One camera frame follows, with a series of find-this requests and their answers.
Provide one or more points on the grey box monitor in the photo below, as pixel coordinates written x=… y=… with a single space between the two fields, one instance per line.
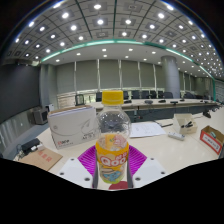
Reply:
x=40 y=116

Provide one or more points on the flat brown cardboard sheet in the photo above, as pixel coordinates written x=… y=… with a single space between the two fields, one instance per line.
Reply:
x=41 y=158

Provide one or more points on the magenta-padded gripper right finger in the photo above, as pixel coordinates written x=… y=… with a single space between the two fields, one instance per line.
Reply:
x=150 y=170

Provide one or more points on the yellow-capped orange drink bottle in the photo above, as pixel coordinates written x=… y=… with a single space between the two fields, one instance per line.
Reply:
x=112 y=160

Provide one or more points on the red and white open box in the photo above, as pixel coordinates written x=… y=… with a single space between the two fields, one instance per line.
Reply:
x=211 y=138

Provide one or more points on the black rectangular device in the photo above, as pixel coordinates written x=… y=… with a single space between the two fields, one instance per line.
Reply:
x=30 y=145

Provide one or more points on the group of black office chairs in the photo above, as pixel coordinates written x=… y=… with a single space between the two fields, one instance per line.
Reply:
x=143 y=94

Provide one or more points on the white paper sheets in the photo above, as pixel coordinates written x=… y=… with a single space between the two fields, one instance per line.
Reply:
x=146 y=129

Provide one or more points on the small open cardboard box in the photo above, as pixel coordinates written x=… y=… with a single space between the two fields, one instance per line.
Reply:
x=183 y=125

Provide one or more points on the group of ceiling lights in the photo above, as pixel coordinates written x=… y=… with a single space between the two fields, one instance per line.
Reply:
x=100 y=21

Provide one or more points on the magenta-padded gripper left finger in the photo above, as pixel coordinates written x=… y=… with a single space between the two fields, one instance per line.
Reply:
x=73 y=171

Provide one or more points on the long conference desk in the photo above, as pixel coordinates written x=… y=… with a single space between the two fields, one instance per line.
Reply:
x=156 y=106

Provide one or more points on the white cardboard box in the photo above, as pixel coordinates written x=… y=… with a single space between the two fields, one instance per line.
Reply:
x=71 y=128

